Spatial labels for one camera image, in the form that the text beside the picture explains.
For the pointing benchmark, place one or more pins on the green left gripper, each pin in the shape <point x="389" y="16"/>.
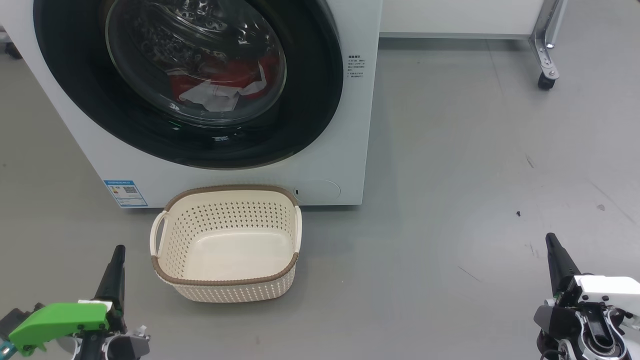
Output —
<point x="60" y="322"/>

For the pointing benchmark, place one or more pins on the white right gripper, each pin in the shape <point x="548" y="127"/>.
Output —
<point x="605" y="290"/>

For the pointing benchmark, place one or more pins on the red jersey number 23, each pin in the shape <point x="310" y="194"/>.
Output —
<point x="235" y="75"/>

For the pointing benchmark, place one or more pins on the cream basket brown rim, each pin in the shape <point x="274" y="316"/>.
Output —
<point x="227" y="250"/>

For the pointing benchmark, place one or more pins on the white washing machine body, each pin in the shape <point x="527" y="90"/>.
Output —
<point x="350" y="125"/>

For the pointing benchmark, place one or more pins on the steel washer drum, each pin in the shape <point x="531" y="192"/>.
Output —
<point x="210" y="35"/>

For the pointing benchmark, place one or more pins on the blue energy label sticker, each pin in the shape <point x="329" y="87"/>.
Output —
<point x="126" y="193"/>

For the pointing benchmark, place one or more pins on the round white filter cover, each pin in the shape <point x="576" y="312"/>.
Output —
<point x="320" y="191"/>

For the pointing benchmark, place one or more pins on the white partition panel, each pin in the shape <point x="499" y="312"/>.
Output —
<point x="450" y="15"/>

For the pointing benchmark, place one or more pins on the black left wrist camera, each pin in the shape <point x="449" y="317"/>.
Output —
<point x="12" y="320"/>

